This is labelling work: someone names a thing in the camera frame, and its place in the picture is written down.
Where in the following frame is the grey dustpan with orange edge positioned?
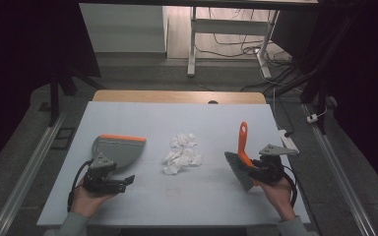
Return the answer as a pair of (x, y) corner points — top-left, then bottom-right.
(91, 134), (148, 170)

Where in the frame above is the grey brush with orange handle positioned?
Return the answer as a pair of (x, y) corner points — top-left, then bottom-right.
(223, 121), (264, 193)

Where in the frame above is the white power strip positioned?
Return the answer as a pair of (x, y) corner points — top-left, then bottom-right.
(278, 129), (298, 151)

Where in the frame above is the white cabinet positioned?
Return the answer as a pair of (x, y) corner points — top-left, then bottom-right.
(79, 3), (169, 53)

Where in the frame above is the black power cable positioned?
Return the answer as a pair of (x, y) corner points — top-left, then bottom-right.
(273, 87), (295, 138)

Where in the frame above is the aluminium floor rail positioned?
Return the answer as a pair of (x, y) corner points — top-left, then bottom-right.
(303, 103), (377, 236)
(0, 107), (70, 236)

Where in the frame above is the right hand-held gripper cable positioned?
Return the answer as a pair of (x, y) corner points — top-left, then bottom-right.
(282, 165), (298, 209)

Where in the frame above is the white metal frame stand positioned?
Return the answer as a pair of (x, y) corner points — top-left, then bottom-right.
(195, 8), (298, 93)

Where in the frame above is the black floor plate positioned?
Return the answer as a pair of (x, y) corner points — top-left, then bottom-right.
(50, 127), (77, 151)

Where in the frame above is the black curtain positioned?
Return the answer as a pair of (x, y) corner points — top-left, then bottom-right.
(318, 0), (378, 200)
(0, 0), (101, 180)

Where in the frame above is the white board sheet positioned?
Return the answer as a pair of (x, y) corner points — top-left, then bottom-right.
(36, 100), (311, 228)

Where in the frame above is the person's right hand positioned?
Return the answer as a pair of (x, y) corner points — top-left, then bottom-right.
(259, 176), (297, 222)

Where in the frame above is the wooden table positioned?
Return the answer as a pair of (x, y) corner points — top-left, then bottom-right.
(93, 89), (268, 105)

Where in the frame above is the black metal stand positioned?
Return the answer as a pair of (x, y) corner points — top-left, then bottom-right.
(47, 65), (106, 128)
(265, 16), (353, 136)

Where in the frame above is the person's left hand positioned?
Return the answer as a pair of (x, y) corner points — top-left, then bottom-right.
(70, 178), (116, 219)

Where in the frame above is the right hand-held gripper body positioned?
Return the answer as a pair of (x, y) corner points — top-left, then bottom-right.
(255, 144), (300, 185)

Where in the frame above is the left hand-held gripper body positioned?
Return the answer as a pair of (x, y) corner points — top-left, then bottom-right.
(82, 151), (117, 195)

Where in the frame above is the white frame standing desk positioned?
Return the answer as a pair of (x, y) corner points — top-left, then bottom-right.
(78, 0), (319, 80)

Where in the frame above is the pile of white paper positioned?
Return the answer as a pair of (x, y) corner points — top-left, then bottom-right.
(162, 132), (203, 176)

